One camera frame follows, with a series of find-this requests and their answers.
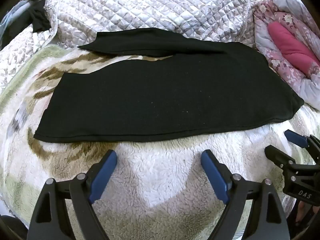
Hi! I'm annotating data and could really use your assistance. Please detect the pink floral comforter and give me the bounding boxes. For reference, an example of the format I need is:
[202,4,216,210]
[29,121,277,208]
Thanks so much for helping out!
[252,0,320,105]

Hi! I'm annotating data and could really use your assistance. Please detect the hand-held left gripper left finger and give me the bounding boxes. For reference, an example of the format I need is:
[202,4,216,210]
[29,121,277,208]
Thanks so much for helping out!
[26,150,118,240]

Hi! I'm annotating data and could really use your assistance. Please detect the quilted patterned bedspread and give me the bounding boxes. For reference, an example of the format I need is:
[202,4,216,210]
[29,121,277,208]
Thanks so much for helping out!
[0,0,258,95]

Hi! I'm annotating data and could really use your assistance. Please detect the black pants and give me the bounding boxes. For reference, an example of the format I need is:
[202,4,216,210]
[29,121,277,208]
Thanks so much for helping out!
[33,27,305,142]

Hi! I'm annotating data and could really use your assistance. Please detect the floral fleece blanket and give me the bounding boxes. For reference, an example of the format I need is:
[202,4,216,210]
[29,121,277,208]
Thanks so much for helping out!
[0,44,320,240]

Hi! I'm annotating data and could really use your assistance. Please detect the pink cloth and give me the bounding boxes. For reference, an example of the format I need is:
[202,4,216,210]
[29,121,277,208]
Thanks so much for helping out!
[268,21,320,77]

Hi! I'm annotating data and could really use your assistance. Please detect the white rail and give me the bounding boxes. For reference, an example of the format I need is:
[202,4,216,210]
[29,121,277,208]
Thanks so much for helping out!
[24,0,48,9]

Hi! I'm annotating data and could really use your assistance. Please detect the pale grey-blue hanging garment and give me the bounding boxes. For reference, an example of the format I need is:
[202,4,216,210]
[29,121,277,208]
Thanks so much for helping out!
[0,1,32,40]

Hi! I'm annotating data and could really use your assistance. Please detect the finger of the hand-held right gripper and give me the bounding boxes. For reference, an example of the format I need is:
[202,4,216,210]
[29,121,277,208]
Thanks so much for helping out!
[284,129,320,156]
[264,145,296,171]

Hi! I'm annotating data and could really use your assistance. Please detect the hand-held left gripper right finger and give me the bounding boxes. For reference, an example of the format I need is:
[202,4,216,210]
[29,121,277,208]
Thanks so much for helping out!
[201,149,291,240]

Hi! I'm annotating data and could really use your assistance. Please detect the black hanging garment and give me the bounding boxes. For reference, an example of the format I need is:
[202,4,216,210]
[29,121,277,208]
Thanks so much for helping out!
[29,0,52,33]

